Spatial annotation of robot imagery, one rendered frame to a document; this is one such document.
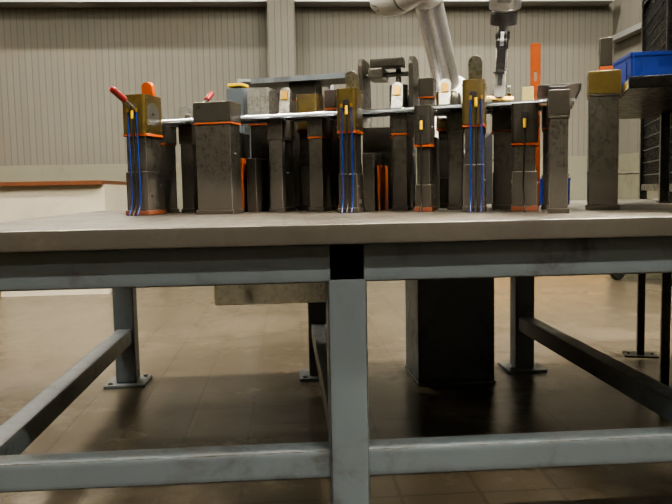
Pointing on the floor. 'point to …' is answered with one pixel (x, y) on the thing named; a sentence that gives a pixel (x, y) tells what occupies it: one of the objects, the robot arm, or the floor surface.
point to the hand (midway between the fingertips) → (499, 84)
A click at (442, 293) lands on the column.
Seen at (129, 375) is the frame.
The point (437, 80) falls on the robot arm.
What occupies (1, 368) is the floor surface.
